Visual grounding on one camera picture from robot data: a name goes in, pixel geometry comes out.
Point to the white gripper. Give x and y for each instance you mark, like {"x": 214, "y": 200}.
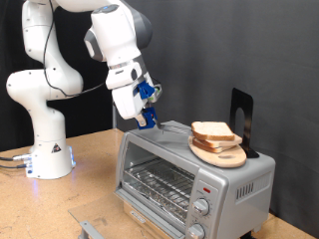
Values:
{"x": 128, "y": 103}

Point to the black spatula with blue block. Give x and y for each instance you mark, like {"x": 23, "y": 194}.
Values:
{"x": 151, "y": 116}

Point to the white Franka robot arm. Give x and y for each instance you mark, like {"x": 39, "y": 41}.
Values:
{"x": 43, "y": 126}

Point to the silver toaster oven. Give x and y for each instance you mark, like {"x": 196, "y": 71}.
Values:
{"x": 232, "y": 205}
{"x": 216, "y": 49}

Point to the silver oven knob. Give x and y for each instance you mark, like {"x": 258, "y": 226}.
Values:
{"x": 196, "y": 231}
{"x": 201, "y": 207}

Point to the vertical metal pole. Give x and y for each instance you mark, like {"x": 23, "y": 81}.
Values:
{"x": 114, "y": 121}

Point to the black backdrop curtain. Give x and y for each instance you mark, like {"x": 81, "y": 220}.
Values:
{"x": 96, "y": 113}

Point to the round wooden cutting board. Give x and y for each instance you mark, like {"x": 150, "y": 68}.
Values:
{"x": 226, "y": 161}

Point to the red indicator light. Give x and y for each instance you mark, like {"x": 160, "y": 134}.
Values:
{"x": 206, "y": 190}

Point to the black metal bookend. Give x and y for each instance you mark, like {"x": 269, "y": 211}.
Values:
{"x": 247, "y": 106}

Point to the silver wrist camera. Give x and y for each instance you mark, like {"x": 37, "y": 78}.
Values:
{"x": 158, "y": 94}

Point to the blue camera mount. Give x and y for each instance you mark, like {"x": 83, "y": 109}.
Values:
{"x": 145, "y": 90}

